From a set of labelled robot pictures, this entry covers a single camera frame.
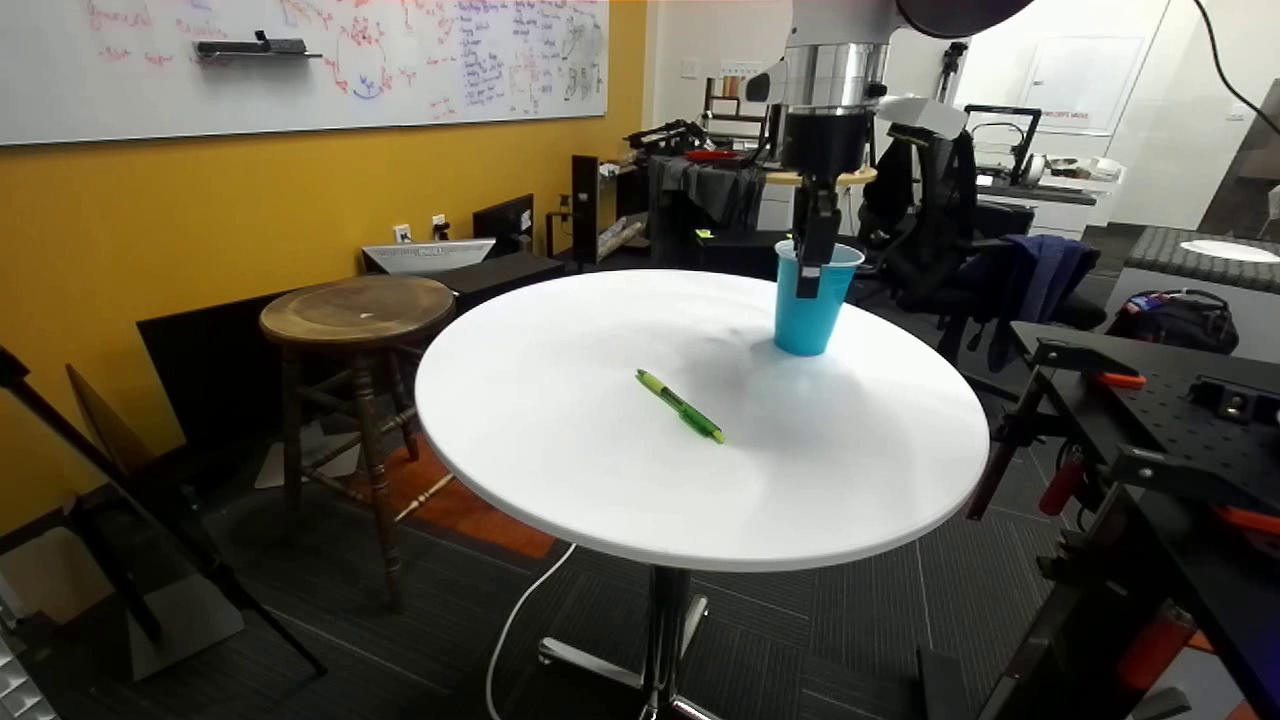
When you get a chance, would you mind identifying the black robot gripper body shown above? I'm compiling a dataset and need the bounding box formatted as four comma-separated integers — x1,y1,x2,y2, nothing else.
783,112,871,180

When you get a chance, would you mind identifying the blue plastic cup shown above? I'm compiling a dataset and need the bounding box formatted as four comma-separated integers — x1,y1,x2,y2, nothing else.
773,239,863,354

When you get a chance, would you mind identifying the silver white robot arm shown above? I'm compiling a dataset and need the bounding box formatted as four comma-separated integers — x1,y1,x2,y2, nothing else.
753,0,1030,300

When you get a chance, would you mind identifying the blue jacket on chair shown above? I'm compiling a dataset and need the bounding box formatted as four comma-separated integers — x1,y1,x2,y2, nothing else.
981,235,1094,319

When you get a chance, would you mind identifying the green pen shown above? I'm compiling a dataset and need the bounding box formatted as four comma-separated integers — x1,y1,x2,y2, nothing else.
636,369,723,442

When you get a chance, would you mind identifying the round white table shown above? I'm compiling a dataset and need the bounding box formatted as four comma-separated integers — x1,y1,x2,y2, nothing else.
417,266,988,720

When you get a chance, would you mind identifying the black backpack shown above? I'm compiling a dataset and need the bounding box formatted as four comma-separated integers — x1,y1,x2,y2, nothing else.
1106,288,1240,350

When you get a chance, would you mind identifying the white tray on cabinet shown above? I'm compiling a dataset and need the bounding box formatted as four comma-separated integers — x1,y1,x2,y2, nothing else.
362,235,497,274

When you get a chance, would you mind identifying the black workbench with clamps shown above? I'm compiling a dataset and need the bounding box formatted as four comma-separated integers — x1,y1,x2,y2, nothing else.
969,319,1280,720

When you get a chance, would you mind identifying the round wooden stool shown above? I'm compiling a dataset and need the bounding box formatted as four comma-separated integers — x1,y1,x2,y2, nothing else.
260,274,456,602

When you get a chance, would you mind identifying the black whiteboard eraser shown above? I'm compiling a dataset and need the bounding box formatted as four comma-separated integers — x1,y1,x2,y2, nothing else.
195,33,318,64

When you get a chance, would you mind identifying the black low cabinet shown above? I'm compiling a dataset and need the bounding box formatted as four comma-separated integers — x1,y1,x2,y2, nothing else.
140,256,567,446

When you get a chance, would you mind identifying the black tripod stand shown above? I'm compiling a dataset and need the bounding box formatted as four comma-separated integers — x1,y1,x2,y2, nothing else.
0,346,324,680

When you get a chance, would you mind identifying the white cable on floor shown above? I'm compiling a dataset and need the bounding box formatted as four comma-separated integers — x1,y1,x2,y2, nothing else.
480,536,585,720

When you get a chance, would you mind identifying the white wall whiteboard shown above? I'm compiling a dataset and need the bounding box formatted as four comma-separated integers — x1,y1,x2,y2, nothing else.
0,0,606,147

